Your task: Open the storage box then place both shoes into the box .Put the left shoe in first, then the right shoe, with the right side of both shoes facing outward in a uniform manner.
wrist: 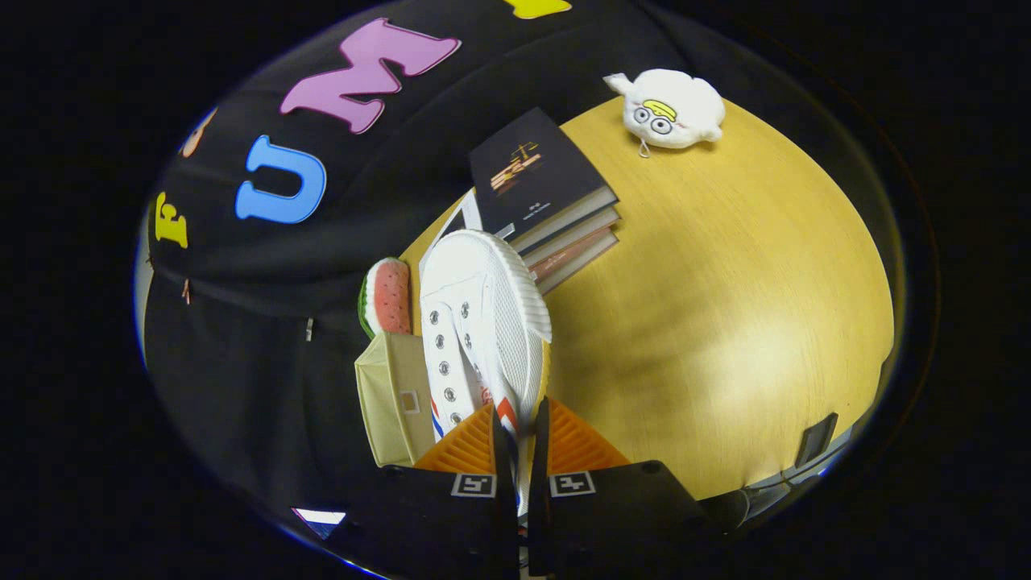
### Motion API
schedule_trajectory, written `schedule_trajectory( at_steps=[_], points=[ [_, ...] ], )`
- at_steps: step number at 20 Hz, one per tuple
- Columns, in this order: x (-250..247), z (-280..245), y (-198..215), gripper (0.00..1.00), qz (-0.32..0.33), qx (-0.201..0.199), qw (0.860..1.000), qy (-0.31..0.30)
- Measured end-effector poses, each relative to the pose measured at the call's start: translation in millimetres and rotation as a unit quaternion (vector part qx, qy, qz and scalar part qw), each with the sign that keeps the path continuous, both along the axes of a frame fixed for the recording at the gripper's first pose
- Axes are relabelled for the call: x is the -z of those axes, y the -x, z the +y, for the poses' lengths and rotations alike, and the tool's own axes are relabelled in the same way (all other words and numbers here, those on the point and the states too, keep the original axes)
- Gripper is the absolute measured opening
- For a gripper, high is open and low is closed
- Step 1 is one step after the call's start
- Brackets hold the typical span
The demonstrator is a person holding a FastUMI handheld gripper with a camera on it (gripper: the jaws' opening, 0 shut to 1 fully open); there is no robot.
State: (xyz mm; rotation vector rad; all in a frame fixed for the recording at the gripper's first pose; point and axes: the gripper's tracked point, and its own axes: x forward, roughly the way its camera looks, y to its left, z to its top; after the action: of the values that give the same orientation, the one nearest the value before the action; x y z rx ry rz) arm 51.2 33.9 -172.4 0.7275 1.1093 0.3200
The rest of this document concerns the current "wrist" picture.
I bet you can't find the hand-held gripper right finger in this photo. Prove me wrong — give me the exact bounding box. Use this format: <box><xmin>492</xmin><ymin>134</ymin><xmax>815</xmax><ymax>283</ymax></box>
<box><xmin>528</xmin><ymin>396</ymin><xmax>730</xmax><ymax>580</ymax></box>

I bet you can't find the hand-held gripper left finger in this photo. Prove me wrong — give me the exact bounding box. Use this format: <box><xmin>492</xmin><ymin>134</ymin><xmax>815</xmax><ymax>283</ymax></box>
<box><xmin>346</xmin><ymin>403</ymin><xmax>520</xmax><ymax>580</ymax></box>

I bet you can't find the beige fabric storage box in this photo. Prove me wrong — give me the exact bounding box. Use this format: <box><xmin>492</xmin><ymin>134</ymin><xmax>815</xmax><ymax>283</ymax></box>
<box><xmin>354</xmin><ymin>330</ymin><xmax>440</xmax><ymax>468</ymax></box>

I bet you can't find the white striped canvas shoe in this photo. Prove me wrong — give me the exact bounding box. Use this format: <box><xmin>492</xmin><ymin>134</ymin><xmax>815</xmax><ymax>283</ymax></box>
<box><xmin>419</xmin><ymin>229</ymin><xmax>553</xmax><ymax>516</ymax></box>

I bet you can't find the computer monitor screen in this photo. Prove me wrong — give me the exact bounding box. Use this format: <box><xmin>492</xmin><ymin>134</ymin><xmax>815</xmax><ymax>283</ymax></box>
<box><xmin>292</xmin><ymin>507</ymin><xmax>347</xmax><ymax>541</ymax></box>

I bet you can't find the watermelon slice toy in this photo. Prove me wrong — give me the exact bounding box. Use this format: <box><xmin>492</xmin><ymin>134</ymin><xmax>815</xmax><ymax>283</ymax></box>
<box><xmin>358</xmin><ymin>257</ymin><xmax>413</xmax><ymax>339</ymax></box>

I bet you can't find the reddish brown book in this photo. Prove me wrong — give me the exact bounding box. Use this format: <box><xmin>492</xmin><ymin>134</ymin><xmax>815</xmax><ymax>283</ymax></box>
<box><xmin>528</xmin><ymin>227</ymin><xmax>619</xmax><ymax>295</ymax></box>

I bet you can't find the dark brown book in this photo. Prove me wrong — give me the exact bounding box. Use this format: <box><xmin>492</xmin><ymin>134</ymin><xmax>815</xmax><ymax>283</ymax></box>
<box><xmin>515</xmin><ymin>205</ymin><xmax>621</xmax><ymax>267</ymax></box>

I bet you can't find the dark rectangular panel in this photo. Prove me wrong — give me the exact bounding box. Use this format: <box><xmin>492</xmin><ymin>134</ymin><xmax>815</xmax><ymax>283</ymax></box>
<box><xmin>793</xmin><ymin>412</ymin><xmax>838</xmax><ymax>470</ymax></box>

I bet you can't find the white portrait cover book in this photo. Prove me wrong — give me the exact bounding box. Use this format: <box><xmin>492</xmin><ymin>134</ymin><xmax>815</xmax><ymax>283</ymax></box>
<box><xmin>417</xmin><ymin>189</ymin><xmax>516</xmax><ymax>271</ymax></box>

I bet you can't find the black hardcover book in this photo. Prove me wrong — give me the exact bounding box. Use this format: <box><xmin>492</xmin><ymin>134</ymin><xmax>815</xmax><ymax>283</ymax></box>
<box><xmin>469</xmin><ymin>106</ymin><xmax>619</xmax><ymax>255</ymax></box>

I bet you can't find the white plush toy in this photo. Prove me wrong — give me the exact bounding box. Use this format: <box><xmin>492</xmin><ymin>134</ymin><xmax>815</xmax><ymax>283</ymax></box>
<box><xmin>602</xmin><ymin>68</ymin><xmax>726</xmax><ymax>158</ymax></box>

